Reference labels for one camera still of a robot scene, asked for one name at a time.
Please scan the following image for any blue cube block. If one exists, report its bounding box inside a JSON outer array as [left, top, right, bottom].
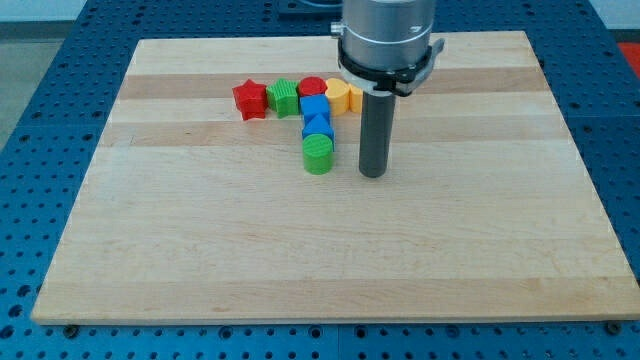
[[299, 94, 330, 125]]

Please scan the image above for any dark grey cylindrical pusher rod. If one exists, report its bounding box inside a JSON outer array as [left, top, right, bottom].
[[359, 93, 396, 178]]

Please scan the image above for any yellow heart block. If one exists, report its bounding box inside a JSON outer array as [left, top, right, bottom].
[[325, 78, 350, 117]]

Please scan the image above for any wooden board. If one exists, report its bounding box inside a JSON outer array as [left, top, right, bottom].
[[31, 31, 639, 325]]

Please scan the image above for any yellow block behind rod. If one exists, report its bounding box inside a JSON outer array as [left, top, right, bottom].
[[349, 83, 363, 114]]

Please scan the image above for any red cylinder block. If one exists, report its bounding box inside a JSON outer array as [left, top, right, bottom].
[[297, 76, 327, 97]]

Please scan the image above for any blue triangle block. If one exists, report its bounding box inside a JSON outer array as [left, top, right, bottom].
[[302, 115, 335, 153]]

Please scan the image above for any red star block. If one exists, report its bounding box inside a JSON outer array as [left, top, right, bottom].
[[232, 79, 268, 121]]

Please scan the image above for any green cylinder block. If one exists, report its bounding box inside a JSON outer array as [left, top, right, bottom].
[[302, 134, 333, 175]]

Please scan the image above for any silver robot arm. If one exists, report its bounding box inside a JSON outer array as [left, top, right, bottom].
[[331, 0, 445, 178]]

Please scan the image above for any black clamp ring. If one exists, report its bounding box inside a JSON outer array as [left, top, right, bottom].
[[336, 37, 446, 98]]

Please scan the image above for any green star block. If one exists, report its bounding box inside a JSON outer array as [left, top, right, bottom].
[[266, 78, 299, 118]]

